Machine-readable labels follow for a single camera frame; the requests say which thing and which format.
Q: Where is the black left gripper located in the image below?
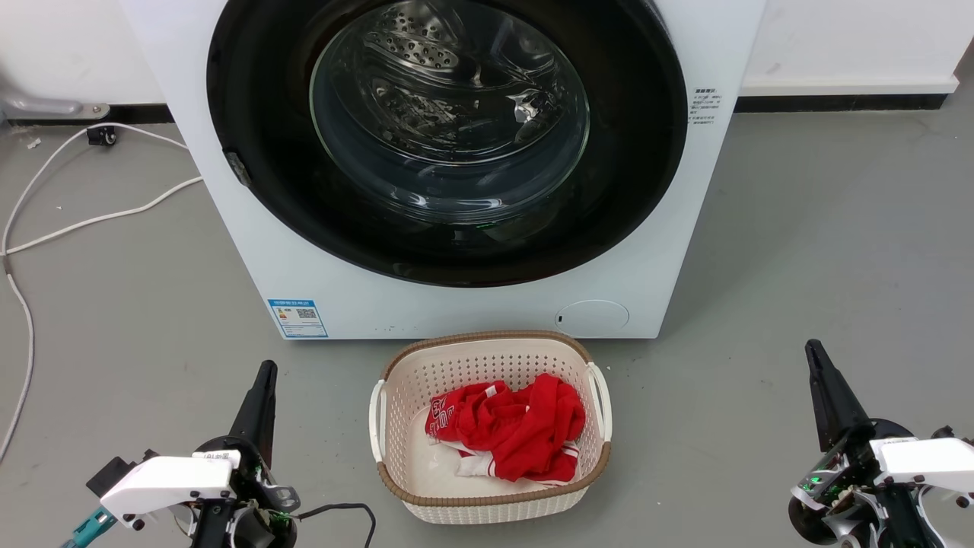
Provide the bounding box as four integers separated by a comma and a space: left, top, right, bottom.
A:
190, 361, 301, 548

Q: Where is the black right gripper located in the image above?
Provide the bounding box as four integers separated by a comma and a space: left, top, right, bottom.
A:
788, 339, 941, 548

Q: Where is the black round glass washer door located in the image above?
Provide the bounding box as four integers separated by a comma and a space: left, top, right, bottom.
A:
205, 0, 689, 288

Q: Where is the white front-load washing machine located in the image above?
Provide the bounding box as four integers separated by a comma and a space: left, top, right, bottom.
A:
118, 0, 768, 341

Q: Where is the blue energy label sticker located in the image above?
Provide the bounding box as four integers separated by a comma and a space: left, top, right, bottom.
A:
267, 298, 329, 339

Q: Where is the beige plastic laundry basket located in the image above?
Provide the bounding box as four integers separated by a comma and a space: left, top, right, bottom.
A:
369, 330, 613, 526

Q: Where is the round white filter cover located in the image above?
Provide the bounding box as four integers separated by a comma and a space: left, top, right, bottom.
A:
555, 299, 630, 333

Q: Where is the red sports jersey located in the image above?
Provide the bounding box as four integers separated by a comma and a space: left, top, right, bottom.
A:
425, 373, 587, 485

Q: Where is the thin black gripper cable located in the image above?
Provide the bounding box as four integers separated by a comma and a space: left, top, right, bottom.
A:
293, 502, 377, 548

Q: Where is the teal cable connector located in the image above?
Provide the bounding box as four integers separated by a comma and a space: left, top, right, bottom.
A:
62, 507, 117, 548

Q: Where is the grey floor cable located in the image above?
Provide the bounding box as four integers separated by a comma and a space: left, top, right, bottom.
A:
0, 254, 37, 464

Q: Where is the white floor cable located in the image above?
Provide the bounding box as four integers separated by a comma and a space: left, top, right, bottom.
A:
0, 122, 205, 256

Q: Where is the grey metal floor bracket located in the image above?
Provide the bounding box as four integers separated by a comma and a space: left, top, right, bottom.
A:
0, 90, 112, 123

